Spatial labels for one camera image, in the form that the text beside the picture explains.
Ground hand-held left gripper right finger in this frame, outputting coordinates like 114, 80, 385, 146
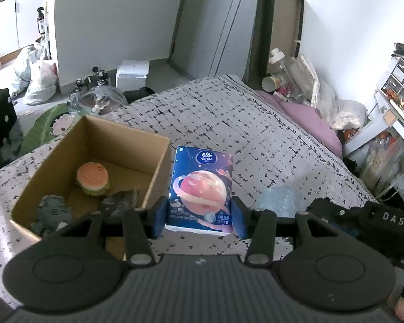
232, 195, 328, 267

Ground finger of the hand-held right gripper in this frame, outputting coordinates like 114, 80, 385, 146
306, 198, 366, 239

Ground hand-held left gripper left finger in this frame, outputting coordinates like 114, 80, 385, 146
65, 196, 170, 268

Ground dark grey cloth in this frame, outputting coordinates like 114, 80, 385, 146
99, 188, 141, 218

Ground light blue fluffy cloth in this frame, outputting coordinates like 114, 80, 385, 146
256, 184, 319, 223

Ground blue tissue packet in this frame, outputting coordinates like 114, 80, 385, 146
164, 146, 235, 237

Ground brown cardboard box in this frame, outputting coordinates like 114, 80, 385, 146
11, 115, 172, 262

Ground burger plush toy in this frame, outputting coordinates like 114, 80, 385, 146
75, 162, 111, 196

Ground blue-grey plush toy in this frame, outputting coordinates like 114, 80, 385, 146
32, 194, 74, 239

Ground pink pillow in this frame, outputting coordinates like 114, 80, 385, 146
256, 89, 343, 158

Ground crumpled white plastic bags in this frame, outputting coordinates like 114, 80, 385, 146
318, 81, 368, 130

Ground white desk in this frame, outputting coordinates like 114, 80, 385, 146
342, 87, 404, 189

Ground clear plastic bag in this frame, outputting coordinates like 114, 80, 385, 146
67, 86, 128, 119

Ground crumpled clear plastic bags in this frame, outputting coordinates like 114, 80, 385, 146
290, 54, 321, 103

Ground green cartoon cushion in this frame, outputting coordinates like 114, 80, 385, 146
18, 104, 83, 159

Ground white box appliance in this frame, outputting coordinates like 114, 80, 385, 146
115, 60, 151, 91

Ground clear drawer organizer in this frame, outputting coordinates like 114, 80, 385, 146
380, 55, 404, 109

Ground black tripod stands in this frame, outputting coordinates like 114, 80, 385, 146
75, 66, 110, 92

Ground clear bottle with white cap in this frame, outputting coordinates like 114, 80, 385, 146
267, 49, 299, 75

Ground white plastic bag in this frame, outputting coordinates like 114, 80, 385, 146
22, 60, 59, 106
13, 45, 44, 95

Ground black polka-dot cushion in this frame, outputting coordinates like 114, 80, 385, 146
0, 88, 24, 169

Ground grey door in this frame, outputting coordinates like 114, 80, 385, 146
168, 0, 273, 82

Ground folded cardboard sheet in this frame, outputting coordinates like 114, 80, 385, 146
246, 0, 305, 90

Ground dark spray bottle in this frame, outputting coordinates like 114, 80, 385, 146
36, 7, 46, 35

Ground white cabinet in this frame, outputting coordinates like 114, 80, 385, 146
0, 0, 52, 72

